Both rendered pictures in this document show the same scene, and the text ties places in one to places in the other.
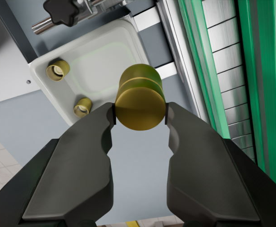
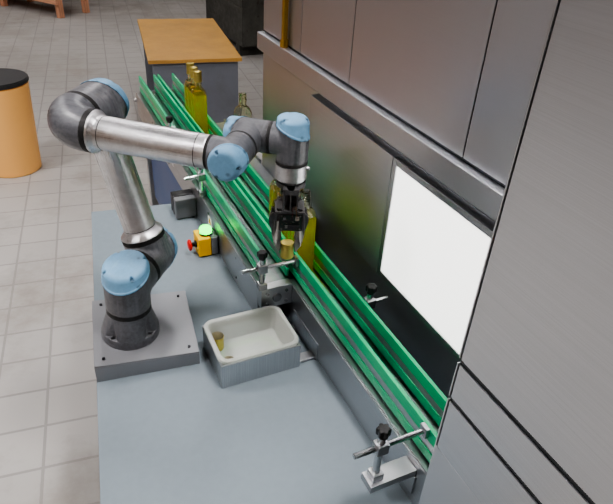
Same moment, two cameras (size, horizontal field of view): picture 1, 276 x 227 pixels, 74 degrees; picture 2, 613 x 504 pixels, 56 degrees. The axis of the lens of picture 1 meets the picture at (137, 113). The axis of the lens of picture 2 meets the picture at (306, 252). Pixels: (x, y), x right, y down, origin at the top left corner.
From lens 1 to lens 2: 1.49 m
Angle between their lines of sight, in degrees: 88
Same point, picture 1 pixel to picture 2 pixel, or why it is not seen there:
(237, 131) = not seen: hidden behind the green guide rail
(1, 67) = (173, 337)
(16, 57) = (189, 332)
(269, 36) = (338, 276)
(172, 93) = (313, 373)
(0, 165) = not seen: outside the picture
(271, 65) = (344, 283)
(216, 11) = not seen: hidden behind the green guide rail
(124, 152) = (261, 436)
